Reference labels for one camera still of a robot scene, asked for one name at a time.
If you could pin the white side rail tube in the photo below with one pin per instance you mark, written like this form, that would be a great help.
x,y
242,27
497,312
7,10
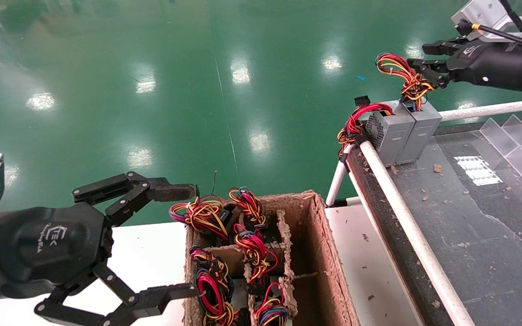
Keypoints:
x,y
415,235

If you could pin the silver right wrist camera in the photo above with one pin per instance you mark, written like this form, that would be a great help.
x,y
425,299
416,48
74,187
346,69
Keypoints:
x,y
487,16

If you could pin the long white rail tube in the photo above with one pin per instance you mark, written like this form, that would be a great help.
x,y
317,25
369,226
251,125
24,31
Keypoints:
x,y
492,109

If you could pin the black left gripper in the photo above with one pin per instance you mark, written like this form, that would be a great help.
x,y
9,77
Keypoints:
x,y
48,244

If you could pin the black conveyor belt mat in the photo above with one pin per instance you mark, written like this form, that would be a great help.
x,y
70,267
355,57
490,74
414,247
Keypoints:
x,y
492,253

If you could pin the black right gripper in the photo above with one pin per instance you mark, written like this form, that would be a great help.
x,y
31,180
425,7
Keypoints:
x,y
496,65

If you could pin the white frame leg tube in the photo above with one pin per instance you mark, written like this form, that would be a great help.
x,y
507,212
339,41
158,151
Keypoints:
x,y
338,176

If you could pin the brown cardboard divider box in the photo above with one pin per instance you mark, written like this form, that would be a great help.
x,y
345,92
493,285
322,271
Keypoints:
x,y
329,253

